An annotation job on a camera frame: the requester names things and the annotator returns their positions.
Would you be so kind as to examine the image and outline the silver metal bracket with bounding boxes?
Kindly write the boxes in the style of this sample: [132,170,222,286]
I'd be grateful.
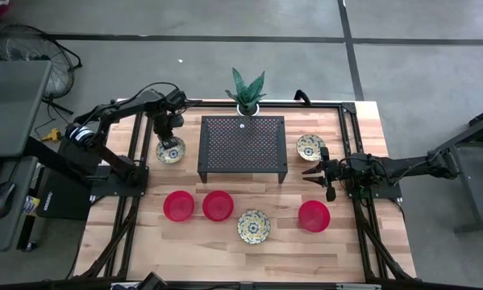
[336,283,382,290]

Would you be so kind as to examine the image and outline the black case with white logo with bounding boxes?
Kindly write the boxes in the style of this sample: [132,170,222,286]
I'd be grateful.
[35,176,95,222]

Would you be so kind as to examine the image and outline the black floor cable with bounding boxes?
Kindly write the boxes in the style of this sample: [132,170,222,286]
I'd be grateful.
[33,102,81,136]

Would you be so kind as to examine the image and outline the dark grey metal cart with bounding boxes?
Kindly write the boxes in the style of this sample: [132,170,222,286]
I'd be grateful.
[442,102,483,234]

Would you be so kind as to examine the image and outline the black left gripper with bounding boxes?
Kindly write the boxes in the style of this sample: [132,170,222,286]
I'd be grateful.
[153,105,186,151]

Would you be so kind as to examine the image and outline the black computer mouse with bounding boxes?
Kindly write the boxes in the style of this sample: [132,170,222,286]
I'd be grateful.
[0,180,17,219]

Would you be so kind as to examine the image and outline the black perforated metal stand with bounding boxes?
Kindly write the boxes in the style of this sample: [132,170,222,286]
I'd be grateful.
[196,115,289,184]

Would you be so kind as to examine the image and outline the green plant in white pot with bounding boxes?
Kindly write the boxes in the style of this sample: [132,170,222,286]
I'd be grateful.
[224,67,268,117]

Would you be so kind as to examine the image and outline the black floor fan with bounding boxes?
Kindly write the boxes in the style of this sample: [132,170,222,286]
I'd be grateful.
[0,23,83,116]

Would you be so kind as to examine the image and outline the black aluminium table frame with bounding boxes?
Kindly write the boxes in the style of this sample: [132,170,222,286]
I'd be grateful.
[73,99,418,284]

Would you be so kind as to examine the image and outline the yellow power plug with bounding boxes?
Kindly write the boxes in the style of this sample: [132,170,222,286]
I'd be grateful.
[39,127,63,143]

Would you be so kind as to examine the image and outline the grey side desk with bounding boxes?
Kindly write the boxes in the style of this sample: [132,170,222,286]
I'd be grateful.
[0,155,40,253]

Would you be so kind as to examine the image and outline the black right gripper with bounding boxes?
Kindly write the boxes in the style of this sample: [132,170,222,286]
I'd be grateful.
[301,147,351,203]

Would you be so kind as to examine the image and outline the small yellow blue patterned bowl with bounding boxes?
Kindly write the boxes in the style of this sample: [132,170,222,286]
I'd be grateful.
[296,134,327,162]
[155,135,187,165]

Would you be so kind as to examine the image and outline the yellow white card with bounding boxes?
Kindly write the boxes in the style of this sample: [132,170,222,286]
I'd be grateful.
[22,195,41,217]

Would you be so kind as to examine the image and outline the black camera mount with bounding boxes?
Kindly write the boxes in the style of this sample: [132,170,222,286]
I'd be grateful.
[138,271,168,290]

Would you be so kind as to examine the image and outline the black flat box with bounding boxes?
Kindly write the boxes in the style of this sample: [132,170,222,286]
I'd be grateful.
[57,135,105,176]

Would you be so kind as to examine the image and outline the black frame handle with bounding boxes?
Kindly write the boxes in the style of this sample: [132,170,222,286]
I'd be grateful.
[293,89,313,106]

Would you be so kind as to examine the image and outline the large yellow blue patterned bowl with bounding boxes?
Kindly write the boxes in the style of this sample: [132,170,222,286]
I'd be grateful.
[236,209,272,245]

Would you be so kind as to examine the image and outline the red plastic bowl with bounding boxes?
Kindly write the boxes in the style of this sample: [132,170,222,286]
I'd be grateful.
[202,190,235,223]
[162,190,196,223]
[298,200,331,234]

